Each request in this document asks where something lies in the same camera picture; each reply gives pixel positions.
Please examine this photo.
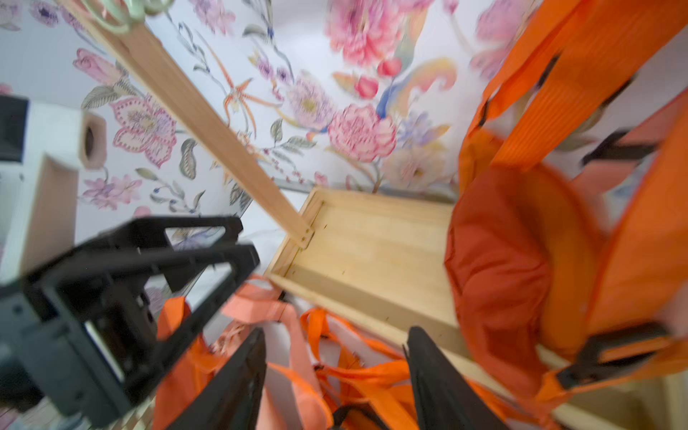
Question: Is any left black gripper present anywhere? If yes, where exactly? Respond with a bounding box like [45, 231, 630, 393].
[1, 216, 260, 426]

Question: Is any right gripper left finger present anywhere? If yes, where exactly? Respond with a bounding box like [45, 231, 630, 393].
[168, 328, 267, 430]

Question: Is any orange sling bag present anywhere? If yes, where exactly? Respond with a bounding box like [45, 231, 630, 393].
[299, 309, 537, 429]
[444, 1, 687, 429]

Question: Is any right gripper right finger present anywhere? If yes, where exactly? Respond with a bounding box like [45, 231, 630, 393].
[406, 326, 507, 430]

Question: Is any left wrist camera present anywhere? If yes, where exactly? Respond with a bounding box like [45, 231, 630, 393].
[1, 95, 107, 282]

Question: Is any wooden clothes rack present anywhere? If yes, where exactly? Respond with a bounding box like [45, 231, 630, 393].
[67, 1, 687, 429]

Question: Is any rust orange bag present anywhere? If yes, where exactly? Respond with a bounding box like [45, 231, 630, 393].
[152, 297, 229, 430]

